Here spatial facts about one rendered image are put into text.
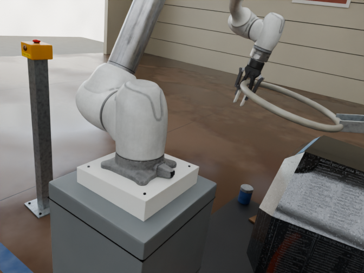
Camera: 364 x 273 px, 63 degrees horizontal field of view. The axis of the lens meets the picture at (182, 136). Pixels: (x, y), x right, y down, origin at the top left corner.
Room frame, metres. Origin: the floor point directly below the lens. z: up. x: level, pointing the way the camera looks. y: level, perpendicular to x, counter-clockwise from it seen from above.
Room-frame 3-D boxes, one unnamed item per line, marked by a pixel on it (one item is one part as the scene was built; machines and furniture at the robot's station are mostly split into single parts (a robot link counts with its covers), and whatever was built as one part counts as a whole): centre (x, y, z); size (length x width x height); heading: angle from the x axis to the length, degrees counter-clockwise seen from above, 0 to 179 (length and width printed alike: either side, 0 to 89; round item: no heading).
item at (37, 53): (1.65, 0.86, 0.54); 0.20 x 0.20 x 1.09; 53
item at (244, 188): (2.02, -0.56, 0.08); 0.10 x 0.10 x 0.13
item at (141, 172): (0.83, 0.11, 0.89); 0.22 x 0.18 x 0.06; 60
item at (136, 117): (0.85, 0.14, 1.03); 0.18 x 0.16 x 0.22; 49
